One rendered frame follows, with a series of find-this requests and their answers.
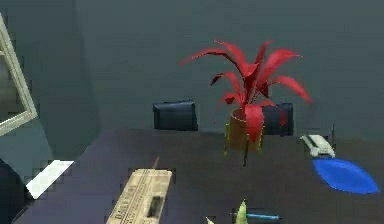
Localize red plant in orange pot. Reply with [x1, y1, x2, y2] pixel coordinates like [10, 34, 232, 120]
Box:
[178, 39, 313, 168]

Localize dark dining table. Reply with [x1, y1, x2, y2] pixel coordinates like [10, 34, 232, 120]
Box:
[13, 128, 384, 224]

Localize green leaf plant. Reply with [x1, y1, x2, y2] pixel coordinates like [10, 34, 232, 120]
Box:
[205, 199, 249, 224]

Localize dark blue chair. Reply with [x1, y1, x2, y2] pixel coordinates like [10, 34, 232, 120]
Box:
[261, 102, 295, 137]
[152, 99, 199, 132]

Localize folded newspaper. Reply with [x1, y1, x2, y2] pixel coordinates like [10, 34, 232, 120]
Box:
[105, 168, 174, 224]

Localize small black remote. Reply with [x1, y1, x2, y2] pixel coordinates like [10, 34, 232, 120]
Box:
[147, 195, 164, 218]

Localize blue pen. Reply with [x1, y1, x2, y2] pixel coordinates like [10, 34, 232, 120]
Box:
[231, 209, 283, 222]

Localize white router box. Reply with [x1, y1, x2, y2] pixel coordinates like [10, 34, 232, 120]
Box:
[299, 123, 337, 159]

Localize blue plate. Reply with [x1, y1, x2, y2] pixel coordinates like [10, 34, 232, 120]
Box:
[311, 157, 381, 195]

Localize grey framed window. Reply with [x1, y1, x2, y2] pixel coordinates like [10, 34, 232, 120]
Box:
[0, 13, 39, 137]

